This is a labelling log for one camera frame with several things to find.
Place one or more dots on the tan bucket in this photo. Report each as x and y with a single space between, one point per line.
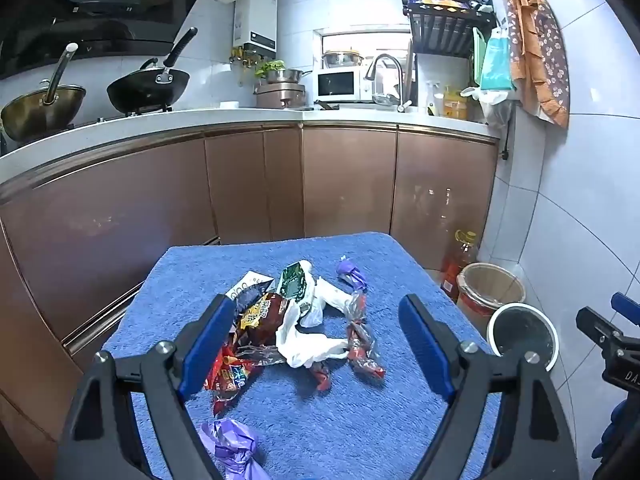
487 287

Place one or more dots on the small red wrapper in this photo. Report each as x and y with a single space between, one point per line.
320 376

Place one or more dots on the steel pot on cooker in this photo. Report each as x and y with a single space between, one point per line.
279 96

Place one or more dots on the yellow bottle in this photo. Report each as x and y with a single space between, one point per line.
454 106

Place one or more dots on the green cutting board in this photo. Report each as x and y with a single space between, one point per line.
478 55

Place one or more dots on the teal bag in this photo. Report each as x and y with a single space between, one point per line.
496 65

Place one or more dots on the blue terry towel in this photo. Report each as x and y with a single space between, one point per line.
310 425

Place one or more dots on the green foil packet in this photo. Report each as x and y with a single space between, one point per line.
294 282

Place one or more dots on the purple plastic bag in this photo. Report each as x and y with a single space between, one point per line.
230 445

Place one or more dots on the white microwave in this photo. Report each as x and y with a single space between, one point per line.
337 85

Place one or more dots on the orange red snack wrapper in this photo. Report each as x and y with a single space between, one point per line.
231 380

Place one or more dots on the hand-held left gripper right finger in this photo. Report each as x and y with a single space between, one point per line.
425 350

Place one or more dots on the white water heater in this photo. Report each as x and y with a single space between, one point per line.
261 15

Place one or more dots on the black dish rack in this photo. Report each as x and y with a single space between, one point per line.
440 30

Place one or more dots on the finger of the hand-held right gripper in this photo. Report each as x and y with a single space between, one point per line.
600 330
625 304

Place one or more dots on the cooking oil bottle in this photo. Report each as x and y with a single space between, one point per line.
460 265

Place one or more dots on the black wok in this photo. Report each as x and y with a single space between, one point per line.
145 90

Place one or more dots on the steel kitchen faucet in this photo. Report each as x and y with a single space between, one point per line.
382 57

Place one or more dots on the white bin with black liner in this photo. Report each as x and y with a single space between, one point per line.
522 332

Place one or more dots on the red candy wrapper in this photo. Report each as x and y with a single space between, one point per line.
365 352

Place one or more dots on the clear spray bottle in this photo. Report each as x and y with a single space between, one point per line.
434 102

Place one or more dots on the maroon snack wrapper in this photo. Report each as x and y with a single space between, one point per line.
272 317

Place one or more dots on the black range hood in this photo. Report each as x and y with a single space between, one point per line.
100 10

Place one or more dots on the hanging white plastic bag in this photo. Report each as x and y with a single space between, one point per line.
492 105

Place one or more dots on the steel pot with lid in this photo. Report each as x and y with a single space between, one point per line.
342 58

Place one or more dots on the steel bowl with greens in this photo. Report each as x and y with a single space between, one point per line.
282 75

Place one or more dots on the steel wok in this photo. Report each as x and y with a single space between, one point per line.
40 110

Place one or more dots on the small purple wrapper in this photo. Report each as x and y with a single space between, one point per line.
350 272

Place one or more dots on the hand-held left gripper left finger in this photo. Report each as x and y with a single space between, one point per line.
205 350

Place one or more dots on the orange floral apron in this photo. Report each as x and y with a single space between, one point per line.
540 60

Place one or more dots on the brown kitchen base cabinet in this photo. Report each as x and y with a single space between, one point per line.
150 220

